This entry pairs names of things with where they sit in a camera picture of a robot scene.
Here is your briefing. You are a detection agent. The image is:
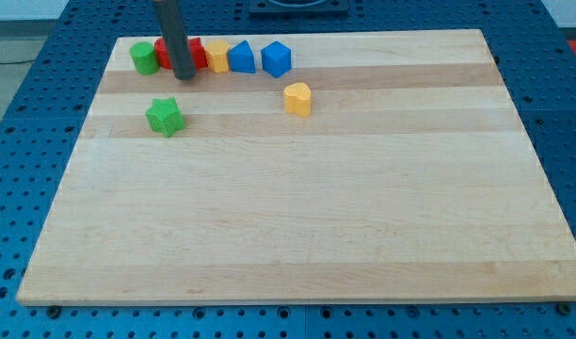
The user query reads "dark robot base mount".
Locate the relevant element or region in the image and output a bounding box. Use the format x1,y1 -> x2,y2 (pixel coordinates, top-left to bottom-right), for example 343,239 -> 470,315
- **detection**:
246,0 -> 350,17

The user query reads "yellow hexagon block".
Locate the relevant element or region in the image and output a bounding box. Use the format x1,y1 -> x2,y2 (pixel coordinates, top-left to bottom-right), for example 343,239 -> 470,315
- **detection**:
205,40 -> 230,73

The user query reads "red round block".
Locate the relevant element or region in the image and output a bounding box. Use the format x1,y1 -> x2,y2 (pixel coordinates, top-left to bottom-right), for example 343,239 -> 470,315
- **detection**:
153,38 -> 172,70

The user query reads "blue cube block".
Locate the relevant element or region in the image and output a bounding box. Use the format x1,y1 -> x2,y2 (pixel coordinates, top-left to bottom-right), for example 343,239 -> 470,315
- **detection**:
261,40 -> 292,78

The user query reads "green cylinder block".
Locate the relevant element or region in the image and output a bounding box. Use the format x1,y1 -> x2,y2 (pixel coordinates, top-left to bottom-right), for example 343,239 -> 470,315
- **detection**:
129,41 -> 160,75

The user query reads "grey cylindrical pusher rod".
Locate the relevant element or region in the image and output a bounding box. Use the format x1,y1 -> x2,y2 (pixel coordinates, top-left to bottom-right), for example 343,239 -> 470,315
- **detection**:
152,0 -> 197,81

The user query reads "blue triangular block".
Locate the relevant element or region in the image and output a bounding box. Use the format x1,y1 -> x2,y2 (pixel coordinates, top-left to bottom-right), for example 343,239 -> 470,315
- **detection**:
228,40 -> 256,73

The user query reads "yellow heart block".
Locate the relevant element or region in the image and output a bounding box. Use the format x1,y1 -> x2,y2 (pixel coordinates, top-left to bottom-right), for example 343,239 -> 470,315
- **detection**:
283,82 -> 312,118

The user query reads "green star block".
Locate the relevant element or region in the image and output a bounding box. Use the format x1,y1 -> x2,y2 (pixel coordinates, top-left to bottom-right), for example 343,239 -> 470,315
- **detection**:
145,97 -> 185,137

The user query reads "wooden board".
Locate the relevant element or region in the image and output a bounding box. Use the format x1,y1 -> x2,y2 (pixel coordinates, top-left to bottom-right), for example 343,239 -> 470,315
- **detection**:
17,29 -> 576,306

